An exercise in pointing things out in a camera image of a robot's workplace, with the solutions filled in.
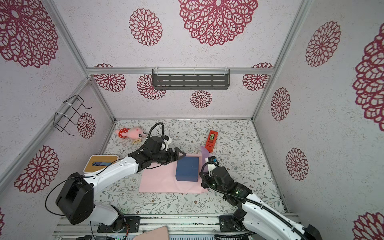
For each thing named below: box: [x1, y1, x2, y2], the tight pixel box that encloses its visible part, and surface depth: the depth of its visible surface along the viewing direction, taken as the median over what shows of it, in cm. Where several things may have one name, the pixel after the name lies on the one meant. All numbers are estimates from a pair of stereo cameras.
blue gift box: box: [175, 156, 199, 182], surface depth 87 cm
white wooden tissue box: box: [83, 154, 119, 174], surface depth 93 cm
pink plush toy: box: [115, 127, 147, 140], surface depth 105 cm
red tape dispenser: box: [205, 130, 219, 153], surface depth 103 cm
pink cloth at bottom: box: [133, 225, 170, 240], surface depth 71 cm
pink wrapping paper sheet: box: [138, 155, 208, 193], surface depth 89 cm
